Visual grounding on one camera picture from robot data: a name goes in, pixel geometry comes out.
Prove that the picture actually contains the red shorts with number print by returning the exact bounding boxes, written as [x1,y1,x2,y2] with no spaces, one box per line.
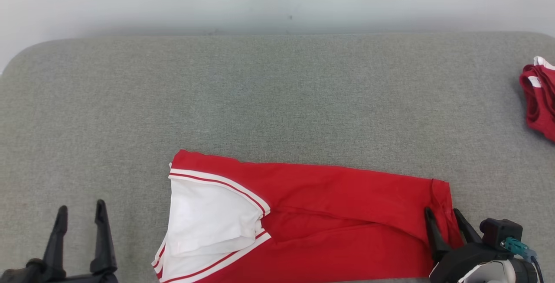
[519,56,555,143]

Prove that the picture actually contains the black cable with teal plug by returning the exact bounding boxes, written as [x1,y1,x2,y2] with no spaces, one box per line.
[501,237,545,283]

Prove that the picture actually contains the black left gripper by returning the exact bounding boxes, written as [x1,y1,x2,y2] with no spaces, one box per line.
[0,199,118,283]

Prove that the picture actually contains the red garment with white panel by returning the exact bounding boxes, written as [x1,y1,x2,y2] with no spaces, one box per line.
[152,150,464,283]

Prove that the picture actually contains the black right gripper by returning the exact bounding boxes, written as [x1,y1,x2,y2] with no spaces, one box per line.
[424,207,512,283]

